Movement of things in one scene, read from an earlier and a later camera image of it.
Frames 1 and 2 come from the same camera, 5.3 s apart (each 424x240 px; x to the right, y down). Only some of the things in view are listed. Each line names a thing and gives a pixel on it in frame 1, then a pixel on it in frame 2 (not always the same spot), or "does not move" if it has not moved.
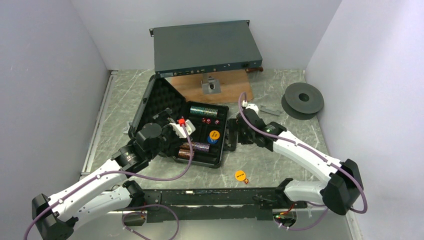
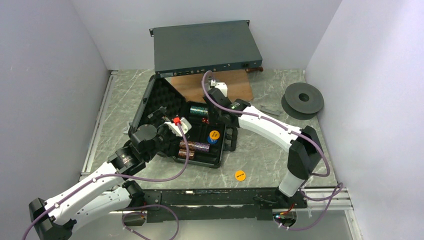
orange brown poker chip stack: x=185 y=146 does not move
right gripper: x=234 y=125 → x=211 y=117
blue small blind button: x=213 y=141 does not move
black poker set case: x=206 y=148 does not move
